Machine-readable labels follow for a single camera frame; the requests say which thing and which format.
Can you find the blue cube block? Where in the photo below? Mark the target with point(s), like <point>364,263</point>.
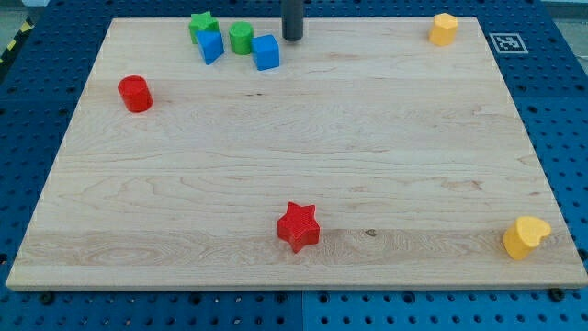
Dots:
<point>265,52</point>

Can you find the red star block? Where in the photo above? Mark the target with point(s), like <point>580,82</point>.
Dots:
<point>298,226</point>

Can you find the light wooden board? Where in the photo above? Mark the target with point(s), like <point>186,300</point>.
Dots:
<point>414,155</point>

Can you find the green cylinder block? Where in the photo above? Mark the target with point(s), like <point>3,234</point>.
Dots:
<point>241,34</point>

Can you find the blue triangular prism block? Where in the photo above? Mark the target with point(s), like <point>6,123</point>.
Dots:
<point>210,45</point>

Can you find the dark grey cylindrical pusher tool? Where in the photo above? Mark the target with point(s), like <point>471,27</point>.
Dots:
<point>292,15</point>

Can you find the green star block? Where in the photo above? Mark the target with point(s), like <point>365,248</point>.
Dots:
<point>204,21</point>

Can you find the red cylinder block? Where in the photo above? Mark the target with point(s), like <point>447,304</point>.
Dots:
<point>135,93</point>

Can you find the yellow hexagon block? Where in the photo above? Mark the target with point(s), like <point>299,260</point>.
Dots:
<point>444,29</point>

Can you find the yellow heart block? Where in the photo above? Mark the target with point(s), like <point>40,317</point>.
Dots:
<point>525,235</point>

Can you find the white fiducial marker tag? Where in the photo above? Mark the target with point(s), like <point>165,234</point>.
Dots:
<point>508,43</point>

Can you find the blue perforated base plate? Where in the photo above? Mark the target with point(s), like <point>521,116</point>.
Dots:
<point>47,76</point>

